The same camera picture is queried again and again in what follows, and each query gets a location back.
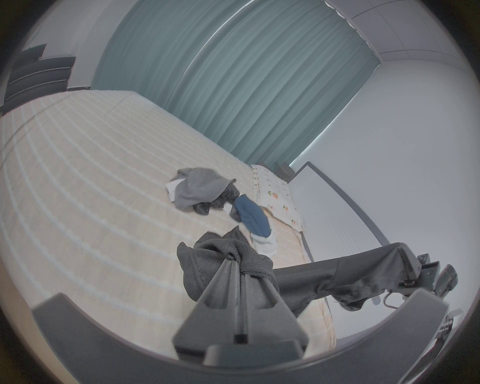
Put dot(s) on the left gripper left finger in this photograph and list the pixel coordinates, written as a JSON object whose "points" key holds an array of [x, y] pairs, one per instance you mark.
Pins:
{"points": [[213, 315]]}

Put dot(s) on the white printed pillow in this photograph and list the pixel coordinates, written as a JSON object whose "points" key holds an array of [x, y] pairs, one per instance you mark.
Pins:
{"points": [[275, 198]]}

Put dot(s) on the black chest of drawers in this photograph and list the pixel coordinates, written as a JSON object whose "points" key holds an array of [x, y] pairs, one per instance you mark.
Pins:
{"points": [[37, 78]]}

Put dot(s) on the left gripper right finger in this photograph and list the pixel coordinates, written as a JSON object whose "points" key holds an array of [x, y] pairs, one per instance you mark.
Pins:
{"points": [[270, 322]]}

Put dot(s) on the black garment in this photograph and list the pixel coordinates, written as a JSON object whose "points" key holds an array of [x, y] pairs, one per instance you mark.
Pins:
{"points": [[210, 262]]}

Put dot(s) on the bed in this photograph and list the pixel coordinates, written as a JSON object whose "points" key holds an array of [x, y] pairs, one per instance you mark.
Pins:
{"points": [[93, 168]]}

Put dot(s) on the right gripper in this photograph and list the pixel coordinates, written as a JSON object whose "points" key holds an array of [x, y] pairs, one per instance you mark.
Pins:
{"points": [[425, 273]]}

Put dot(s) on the pile of clothes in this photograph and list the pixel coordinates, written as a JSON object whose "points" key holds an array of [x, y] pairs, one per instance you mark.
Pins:
{"points": [[202, 187]]}

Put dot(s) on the grey bedside table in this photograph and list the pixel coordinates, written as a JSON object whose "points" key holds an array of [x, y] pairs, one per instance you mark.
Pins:
{"points": [[281, 170]]}

